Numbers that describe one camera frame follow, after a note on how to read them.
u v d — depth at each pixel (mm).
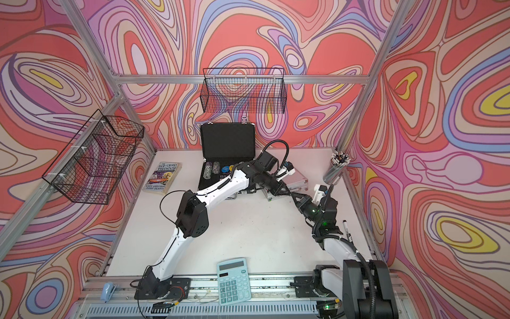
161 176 1046
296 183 879
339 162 908
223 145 1072
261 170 721
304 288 733
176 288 733
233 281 734
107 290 709
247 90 962
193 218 582
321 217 661
